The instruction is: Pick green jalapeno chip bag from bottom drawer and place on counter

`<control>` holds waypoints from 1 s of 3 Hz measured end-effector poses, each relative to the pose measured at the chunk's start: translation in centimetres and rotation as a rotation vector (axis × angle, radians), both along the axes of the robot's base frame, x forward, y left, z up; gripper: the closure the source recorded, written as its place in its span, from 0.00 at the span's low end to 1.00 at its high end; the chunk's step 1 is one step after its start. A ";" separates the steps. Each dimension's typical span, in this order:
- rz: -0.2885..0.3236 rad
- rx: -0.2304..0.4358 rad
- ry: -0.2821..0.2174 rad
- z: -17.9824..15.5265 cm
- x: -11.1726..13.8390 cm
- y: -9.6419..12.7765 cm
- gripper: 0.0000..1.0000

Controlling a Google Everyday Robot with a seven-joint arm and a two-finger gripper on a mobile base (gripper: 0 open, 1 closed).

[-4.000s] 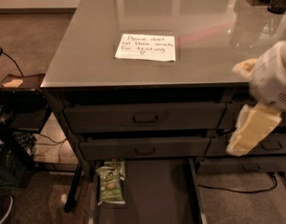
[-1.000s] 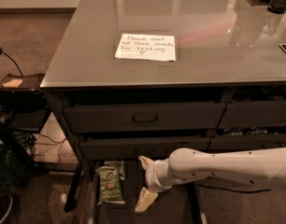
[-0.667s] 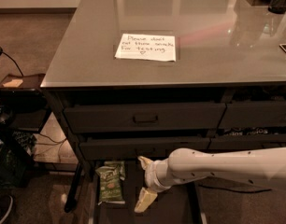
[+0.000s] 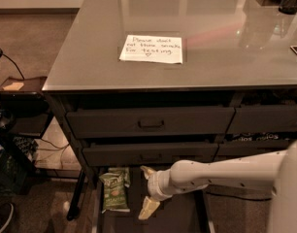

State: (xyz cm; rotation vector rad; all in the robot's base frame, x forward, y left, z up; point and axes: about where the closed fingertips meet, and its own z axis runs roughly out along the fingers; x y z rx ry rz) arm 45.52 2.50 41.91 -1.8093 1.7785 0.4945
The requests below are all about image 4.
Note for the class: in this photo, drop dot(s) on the top right dark drawer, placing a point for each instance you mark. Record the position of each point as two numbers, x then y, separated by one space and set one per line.
266 118

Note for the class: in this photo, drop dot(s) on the dark drawer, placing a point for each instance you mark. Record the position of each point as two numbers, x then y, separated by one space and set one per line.
136 154
142 122
266 118
238 149

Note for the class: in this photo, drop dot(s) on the green jalapeno chip bag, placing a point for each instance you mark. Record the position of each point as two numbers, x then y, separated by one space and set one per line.
114 198

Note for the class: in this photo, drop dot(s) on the black side tray table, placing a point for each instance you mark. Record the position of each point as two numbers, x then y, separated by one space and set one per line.
23 107

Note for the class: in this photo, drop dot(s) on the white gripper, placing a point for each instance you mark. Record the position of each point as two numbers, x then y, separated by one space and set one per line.
155 185

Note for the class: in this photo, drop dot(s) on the top left dark drawer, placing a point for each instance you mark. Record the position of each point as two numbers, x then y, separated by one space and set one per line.
142 122

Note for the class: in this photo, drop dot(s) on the grey glass-top cabinet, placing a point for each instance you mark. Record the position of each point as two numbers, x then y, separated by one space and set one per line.
191 92

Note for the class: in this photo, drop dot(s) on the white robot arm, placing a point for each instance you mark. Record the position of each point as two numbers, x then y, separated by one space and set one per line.
273 171

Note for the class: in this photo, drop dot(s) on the middle right dark drawer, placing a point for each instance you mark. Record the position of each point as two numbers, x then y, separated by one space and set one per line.
238 149

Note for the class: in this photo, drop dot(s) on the white handwritten paper note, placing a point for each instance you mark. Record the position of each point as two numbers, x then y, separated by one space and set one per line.
152 49

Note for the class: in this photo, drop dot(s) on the black shoe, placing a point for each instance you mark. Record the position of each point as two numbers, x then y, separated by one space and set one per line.
6 214

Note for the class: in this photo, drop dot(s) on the middle left dark drawer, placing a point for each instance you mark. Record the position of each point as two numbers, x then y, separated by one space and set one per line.
136 154

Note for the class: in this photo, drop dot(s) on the black crate with items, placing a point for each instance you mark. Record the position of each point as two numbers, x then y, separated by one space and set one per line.
13 174

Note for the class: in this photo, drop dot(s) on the dark snack bags in drawer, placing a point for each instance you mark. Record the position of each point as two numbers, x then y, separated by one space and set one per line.
264 136

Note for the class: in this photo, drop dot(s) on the open bottom left drawer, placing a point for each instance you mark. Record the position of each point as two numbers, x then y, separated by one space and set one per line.
186 213

